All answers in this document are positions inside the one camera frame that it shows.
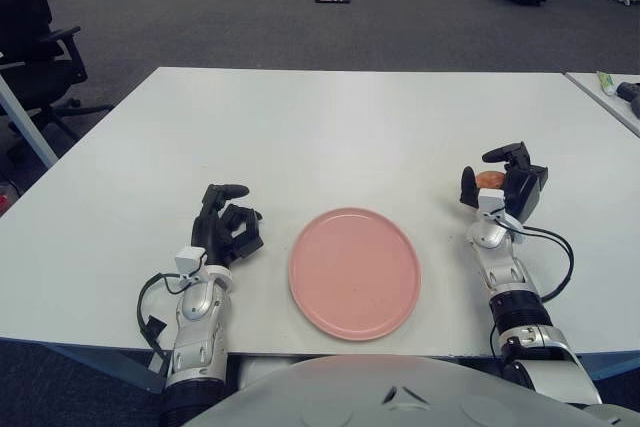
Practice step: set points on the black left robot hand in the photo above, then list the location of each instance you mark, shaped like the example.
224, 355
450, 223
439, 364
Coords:
210, 232

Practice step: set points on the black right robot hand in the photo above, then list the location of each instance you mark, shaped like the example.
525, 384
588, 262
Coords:
522, 192

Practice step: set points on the red apple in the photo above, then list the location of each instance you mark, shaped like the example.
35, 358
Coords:
490, 179

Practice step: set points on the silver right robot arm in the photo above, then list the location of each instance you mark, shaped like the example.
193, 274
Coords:
505, 267

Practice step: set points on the pink round plate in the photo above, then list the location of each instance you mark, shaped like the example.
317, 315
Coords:
355, 272

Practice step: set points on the green white tube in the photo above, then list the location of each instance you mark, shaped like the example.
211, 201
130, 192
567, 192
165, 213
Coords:
606, 83

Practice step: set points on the black handheld controller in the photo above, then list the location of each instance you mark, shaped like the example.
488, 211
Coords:
629, 90

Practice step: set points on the grey slanted table leg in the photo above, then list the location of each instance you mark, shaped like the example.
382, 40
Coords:
27, 122

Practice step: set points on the grey robot torso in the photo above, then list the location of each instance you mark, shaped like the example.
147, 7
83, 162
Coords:
390, 397

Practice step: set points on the black office chair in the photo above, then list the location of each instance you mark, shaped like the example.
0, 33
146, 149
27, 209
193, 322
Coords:
27, 47

